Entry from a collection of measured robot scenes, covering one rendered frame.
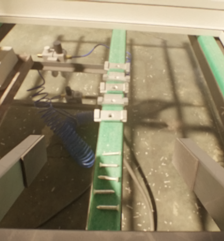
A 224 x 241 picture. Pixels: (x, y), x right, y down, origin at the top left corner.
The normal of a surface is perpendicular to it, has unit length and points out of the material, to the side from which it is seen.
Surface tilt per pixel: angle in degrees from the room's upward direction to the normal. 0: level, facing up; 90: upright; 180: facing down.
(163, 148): 0
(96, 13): 90
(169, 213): 0
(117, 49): 0
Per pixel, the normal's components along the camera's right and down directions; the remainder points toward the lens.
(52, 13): -0.09, 0.81
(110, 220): 0.02, -0.58
